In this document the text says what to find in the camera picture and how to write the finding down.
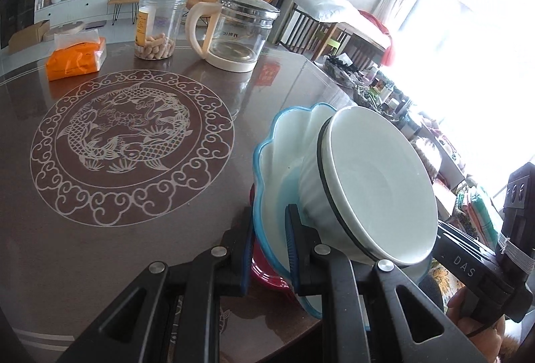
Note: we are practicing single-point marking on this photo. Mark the cardboard box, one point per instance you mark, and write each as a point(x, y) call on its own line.
point(29, 36)

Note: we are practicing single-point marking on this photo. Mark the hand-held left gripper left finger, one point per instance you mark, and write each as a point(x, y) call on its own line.
point(246, 258)

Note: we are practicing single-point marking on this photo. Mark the dark wooden chair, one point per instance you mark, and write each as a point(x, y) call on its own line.
point(299, 26)

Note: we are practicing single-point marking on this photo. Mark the orange tissue pack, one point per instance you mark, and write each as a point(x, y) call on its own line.
point(73, 60)

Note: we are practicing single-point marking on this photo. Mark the wicker basket of clutter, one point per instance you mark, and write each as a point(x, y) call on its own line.
point(340, 70)

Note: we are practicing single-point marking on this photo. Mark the person's right hand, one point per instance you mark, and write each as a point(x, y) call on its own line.
point(468, 338)

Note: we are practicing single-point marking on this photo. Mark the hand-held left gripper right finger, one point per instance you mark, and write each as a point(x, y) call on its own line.
point(292, 254)

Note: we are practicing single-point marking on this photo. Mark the red cloth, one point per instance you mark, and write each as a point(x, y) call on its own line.
point(382, 37)

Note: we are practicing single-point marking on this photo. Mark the green stool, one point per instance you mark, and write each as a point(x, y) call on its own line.
point(332, 44)

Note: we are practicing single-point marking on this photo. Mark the clear plastic jar of peanuts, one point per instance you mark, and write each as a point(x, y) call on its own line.
point(156, 24)

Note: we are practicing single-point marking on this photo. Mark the row of bottles and jars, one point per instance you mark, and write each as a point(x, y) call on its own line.
point(388, 95)

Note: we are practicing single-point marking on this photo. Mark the white pillow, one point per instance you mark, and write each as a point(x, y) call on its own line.
point(326, 8)

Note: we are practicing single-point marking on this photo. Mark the white television cabinet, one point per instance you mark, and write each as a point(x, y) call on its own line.
point(96, 5)

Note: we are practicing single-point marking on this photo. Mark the blue scalloped plate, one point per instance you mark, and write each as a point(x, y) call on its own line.
point(280, 162)

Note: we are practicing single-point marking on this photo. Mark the wooden bench hairpin legs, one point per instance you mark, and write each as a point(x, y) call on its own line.
point(123, 3)

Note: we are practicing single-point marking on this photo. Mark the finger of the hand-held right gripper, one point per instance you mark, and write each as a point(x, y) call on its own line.
point(466, 262)

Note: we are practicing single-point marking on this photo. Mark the white ribbed bowl black rim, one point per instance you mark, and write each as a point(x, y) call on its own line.
point(311, 187)

